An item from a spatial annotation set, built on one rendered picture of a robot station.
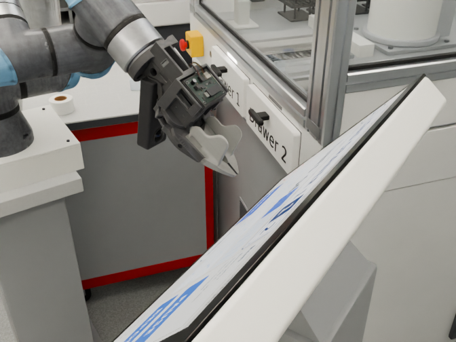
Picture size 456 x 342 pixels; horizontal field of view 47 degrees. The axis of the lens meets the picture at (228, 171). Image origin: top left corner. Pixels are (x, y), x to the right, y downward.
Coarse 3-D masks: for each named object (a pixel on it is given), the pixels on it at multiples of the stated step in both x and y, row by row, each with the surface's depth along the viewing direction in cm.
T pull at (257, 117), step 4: (248, 112) 125; (252, 112) 124; (260, 112) 124; (264, 112) 124; (252, 116) 123; (256, 116) 122; (260, 116) 122; (264, 116) 122; (268, 116) 122; (256, 120) 121; (260, 120) 120; (264, 120) 123; (260, 124) 120
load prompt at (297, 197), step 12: (384, 108) 66; (372, 120) 64; (360, 132) 61; (348, 144) 60; (336, 156) 58; (324, 168) 56; (312, 180) 54; (300, 192) 53; (288, 204) 51; (276, 216) 50; (264, 228) 49; (252, 240) 48
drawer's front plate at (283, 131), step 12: (252, 84) 134; (252, 96) 132; (264, 96) 127; (252, 108) 133; (264, 108) 125; (276, 108) 122; (252, 120) 135; (276, 120) 119; (264, 132) 128; (276, 132) 120; (288, 132) 113; (264, 144) 129; (276, 144) 121; (288, 144) 114; (276, 156) 123; (288, 156) 116; (288, 168) 117
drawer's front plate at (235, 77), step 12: (216, 48) 157; (216, 60) 157; (228, 60) 148; (228, 72) 148; (240, 72) 141; (228, 84) 150; (240, 84) 139; (228, 96) 152; (240, 96) 141; (240, 108) 143
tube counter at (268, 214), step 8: (296, 184) 63; (288, 192) 61; (280, 200) 60; (272, 208) 59; (264, 216) 58; (256, 224) 57; (248, 232) 56; (240, 240) 55; (232, 248) 54; (224, 256) 53; (216, 264) 52
